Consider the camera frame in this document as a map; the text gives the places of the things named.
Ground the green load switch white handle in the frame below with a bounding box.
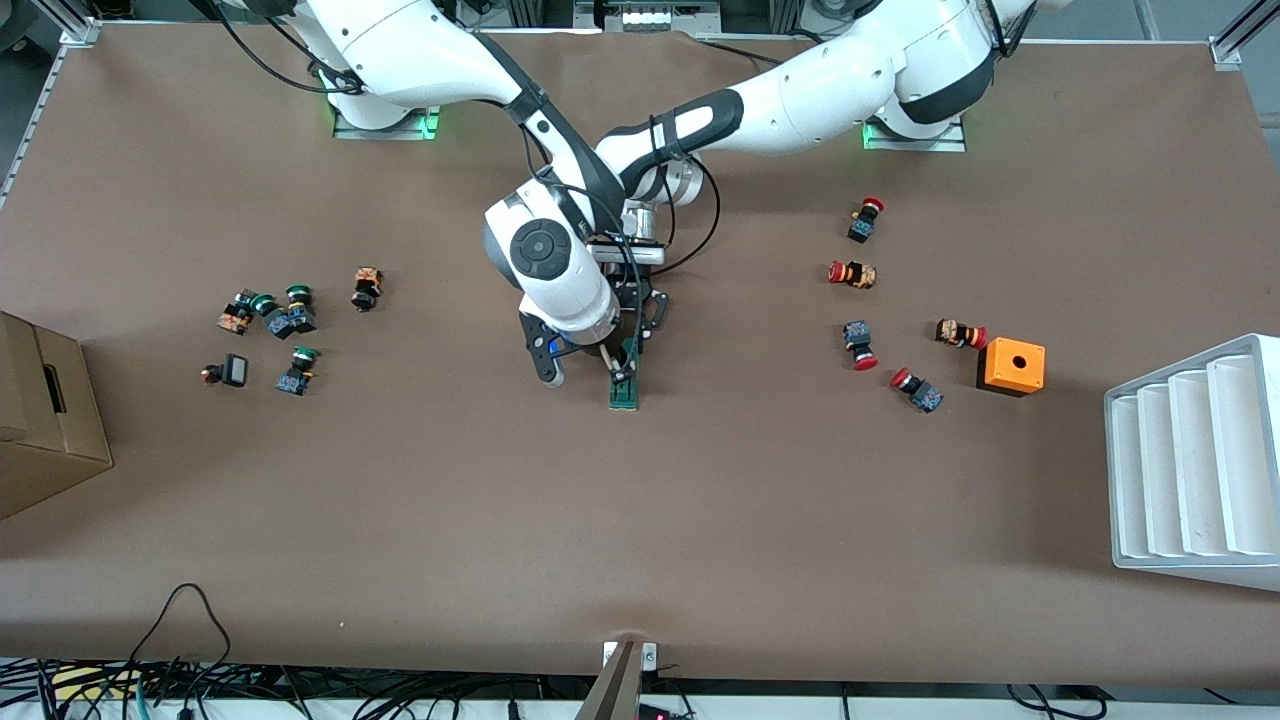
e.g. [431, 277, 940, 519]
[608, 345, 642, 412]

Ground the red mushroom button blue body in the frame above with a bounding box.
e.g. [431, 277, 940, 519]
[842, 320, 880, 372]
[890, 367, 945, 414]

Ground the orange box with hole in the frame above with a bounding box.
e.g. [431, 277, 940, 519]
[976, 337, 1047, 399]

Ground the brown cardboard box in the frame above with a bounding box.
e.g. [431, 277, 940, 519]
[0, 310, 114, 521]

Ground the white slotted tray rack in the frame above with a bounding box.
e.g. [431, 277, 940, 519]
[1103, 333, 1280, 593]

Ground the yellow label tag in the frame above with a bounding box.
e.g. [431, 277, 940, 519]
[50, 667, 143, 703]

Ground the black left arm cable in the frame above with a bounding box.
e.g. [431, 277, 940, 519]
[648, 114, 723, 278]

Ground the black cable on table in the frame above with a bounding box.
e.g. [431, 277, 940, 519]
[698, 38, 793, 67]

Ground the metal frame with white light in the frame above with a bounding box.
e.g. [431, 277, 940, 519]
[574, 0, 723, 33]

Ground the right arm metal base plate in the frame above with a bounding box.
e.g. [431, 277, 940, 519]
[332, 100, 443, 141]

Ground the aluminium camera mount pole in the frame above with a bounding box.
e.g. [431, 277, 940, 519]
[574, 640, 661, 720]

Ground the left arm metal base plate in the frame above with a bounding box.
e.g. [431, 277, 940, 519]
[862, 115, 968, 153]

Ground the black cable tangle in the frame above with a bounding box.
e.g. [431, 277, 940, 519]
[0, 655, 601, 720]

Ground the black looped cable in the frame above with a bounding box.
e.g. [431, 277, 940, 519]
[128, 583, 234, 693]

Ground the black curved cable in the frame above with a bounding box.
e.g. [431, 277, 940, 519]
[1004, 683, 1107, 720]

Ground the aluminium table edge frame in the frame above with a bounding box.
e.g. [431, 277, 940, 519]
[0, 18, 103, 206]

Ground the aluminium table corner frame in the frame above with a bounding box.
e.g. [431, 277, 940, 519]
[1208, 0, 1280, 71]

